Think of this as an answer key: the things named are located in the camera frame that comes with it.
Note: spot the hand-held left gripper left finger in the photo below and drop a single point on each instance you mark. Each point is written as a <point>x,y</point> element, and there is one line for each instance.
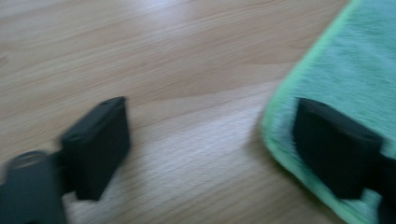
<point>96,149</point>

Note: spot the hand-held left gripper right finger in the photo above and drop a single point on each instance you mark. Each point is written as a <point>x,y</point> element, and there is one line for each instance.
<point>336,149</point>

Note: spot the green cloth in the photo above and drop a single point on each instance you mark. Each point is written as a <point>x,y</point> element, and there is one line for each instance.
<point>351,62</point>

